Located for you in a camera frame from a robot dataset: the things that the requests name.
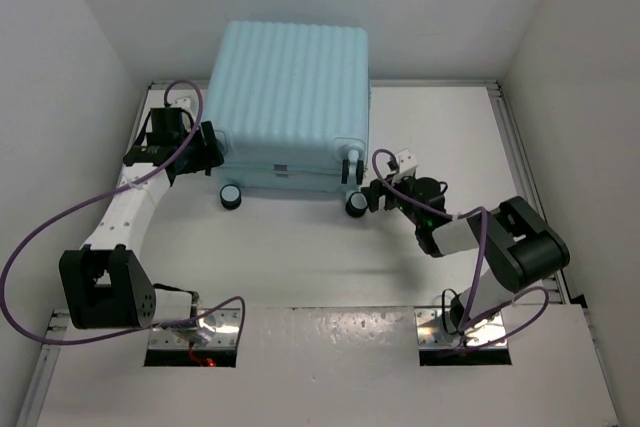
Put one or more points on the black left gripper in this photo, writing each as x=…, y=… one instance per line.
x=211, y=156

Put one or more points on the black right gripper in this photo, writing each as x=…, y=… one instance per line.
x=374, y=192

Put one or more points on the light blue suitcase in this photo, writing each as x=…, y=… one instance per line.
x=290, y=107

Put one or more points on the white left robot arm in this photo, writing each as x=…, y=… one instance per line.
x=104, y=283

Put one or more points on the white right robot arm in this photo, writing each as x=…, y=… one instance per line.
x=516, y=246

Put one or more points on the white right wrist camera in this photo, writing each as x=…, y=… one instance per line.
x=402, y=164

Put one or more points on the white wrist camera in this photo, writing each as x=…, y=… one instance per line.
x=184, y=102
x=402, y=164

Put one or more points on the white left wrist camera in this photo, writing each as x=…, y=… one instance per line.
x=184, y=102

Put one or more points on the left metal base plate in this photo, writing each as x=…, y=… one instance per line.
x=217, y=331

